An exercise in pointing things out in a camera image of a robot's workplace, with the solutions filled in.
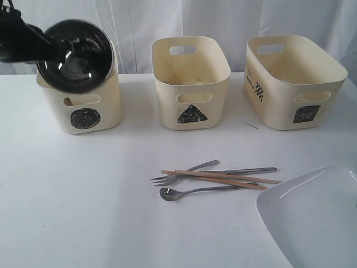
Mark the small steel spoon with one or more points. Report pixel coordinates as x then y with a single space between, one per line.
169 195

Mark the cream bin with square mark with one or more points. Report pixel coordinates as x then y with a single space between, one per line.
291 82

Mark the steel table knife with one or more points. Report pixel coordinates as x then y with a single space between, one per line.
247 171

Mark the cream bin with triangle mark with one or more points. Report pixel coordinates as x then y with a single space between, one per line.
192 77

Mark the cream bin with circle mark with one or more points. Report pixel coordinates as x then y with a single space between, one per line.
99 109

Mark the small steel fork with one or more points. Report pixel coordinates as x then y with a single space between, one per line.
170 179

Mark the white curtain backdrop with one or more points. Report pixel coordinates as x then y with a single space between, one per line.
134 26

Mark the stainless steel bowl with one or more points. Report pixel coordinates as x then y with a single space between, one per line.
85 57

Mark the white square plate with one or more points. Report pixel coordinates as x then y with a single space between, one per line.
312 218

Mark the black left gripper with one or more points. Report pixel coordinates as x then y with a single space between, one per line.
22 42

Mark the wooden chopstick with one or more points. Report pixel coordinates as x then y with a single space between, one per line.
221 181
226 176

